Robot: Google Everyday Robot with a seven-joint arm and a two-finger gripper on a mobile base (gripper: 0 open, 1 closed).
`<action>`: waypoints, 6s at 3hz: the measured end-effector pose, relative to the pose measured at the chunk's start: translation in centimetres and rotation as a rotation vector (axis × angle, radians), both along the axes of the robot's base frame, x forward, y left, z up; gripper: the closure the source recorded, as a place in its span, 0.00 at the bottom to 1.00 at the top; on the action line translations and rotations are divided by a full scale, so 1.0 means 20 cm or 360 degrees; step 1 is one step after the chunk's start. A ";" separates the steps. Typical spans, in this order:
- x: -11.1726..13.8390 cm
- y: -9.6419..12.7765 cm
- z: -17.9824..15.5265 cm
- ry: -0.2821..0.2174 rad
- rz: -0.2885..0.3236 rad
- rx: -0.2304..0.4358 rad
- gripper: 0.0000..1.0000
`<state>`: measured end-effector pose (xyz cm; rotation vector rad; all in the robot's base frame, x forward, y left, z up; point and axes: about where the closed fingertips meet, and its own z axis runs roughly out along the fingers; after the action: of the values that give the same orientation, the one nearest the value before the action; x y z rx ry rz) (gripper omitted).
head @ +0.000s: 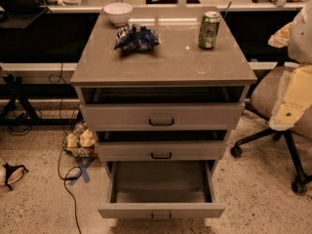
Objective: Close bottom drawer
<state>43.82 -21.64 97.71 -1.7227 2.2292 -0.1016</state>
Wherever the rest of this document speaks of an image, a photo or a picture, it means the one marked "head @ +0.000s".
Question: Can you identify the blue crumpled snack bag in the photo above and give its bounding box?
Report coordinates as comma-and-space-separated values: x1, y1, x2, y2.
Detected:
114, 24, 160, 52

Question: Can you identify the black table stand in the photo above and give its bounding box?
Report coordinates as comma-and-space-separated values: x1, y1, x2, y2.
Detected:
0, 67, 82, 130

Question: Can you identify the colourful bag on floor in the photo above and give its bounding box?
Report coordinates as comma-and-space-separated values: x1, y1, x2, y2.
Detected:
65, 123, 98, 158

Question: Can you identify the grey drawer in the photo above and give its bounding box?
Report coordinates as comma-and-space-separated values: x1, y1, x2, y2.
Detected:
80, 102, 245, 131
98, 161, 224, 220
96, 140, 226, 161

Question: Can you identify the green soda can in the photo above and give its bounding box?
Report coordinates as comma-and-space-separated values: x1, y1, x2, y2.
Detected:
198, 11, 220, 49

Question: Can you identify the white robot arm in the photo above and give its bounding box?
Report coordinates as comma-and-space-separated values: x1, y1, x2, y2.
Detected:
268, 1, 312, 131

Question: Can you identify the blue tape cross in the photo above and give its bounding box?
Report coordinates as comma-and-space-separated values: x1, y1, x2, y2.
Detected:
68, 157, 96, 185

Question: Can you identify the black and white floor object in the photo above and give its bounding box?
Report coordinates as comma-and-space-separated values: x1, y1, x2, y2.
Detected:
0, 163, 28, 190

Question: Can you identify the brown office chair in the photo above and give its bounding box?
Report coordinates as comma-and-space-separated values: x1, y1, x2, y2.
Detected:
231, 66, 312, 194

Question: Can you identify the black floor cable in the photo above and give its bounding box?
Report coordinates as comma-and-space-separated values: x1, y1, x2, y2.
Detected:
48, 61, 84, 234

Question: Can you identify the grey bottom drawer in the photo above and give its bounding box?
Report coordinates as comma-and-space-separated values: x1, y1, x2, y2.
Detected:
98, 161, 224, 220

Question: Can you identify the grey top drawer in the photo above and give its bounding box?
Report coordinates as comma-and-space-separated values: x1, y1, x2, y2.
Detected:
80, 102, 245, 131

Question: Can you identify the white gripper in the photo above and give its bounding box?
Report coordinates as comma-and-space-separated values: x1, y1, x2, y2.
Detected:
269, 63, 312, 131

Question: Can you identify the grey middle drawer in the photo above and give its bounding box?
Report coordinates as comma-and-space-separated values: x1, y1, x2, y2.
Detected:
96, 140, 226, 161

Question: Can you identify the grey three-drawer cabinet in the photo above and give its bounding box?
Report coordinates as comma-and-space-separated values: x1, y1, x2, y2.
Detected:
69, 5, 258, 219

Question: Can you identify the white ceramic bowl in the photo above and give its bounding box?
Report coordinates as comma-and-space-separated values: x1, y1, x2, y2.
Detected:
103, 2, 133, 26

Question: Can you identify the long white shelf desk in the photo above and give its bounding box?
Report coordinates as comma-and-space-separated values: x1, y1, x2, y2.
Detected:
0, 0, 312, 86

